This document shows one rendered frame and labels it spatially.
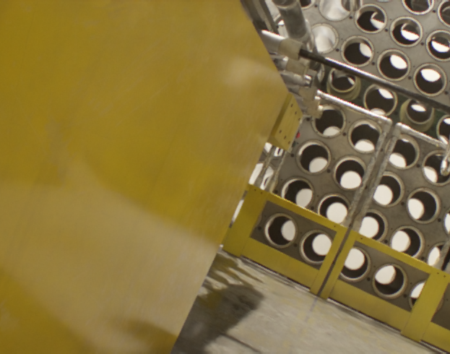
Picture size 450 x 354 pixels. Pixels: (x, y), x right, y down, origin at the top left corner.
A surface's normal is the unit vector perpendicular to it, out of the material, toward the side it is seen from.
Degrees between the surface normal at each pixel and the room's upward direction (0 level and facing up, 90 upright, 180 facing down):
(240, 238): 90
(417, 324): 90
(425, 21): 90
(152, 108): 90
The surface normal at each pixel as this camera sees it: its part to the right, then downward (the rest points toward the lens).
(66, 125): 0.86, 0.40
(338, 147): -0.29, -0.11
